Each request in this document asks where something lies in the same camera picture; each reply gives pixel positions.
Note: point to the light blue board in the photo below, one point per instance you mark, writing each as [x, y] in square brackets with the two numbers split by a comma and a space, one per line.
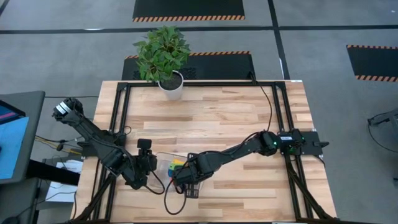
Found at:
[12, 146]

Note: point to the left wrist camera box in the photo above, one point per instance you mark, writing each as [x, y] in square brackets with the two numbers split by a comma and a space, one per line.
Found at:
[144, 144]

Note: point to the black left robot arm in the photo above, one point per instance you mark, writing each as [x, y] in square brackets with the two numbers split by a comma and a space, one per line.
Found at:
[93, 137]

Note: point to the black aluminium table frame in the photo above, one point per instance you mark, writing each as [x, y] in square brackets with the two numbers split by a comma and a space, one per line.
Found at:
[202, 84]

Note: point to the green leafy plant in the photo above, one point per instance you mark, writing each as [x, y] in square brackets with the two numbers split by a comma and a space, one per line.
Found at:
[161, 53]

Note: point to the grey desk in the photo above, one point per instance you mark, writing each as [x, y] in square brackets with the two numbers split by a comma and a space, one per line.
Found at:
[31, 109]

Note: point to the clear plastic basket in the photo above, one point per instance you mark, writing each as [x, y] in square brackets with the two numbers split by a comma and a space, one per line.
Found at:
[161, 161]

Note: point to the dark tablet screen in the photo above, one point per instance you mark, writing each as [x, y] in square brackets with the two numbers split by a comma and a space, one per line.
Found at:
[9, 113]

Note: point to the black hazard-striped floor mat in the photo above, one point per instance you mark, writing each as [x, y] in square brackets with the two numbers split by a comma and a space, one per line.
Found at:
[186, 7]
[373, 62]
[217, 67]

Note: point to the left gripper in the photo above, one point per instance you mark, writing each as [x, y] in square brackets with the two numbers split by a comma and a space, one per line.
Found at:
[144, 165]

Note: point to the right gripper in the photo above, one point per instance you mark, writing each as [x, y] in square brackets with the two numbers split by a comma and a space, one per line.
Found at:
[188, 174]

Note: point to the white plant pot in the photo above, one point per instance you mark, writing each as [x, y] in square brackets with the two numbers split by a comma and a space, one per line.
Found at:
[171, 91]

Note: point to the light blue measuring cup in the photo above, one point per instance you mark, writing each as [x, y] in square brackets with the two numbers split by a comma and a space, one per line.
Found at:
[171, 173]

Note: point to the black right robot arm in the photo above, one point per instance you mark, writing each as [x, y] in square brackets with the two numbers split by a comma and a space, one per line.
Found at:
[236, 152]

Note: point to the white paper sheets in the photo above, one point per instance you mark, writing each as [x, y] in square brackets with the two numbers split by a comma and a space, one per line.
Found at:
[62, 186]

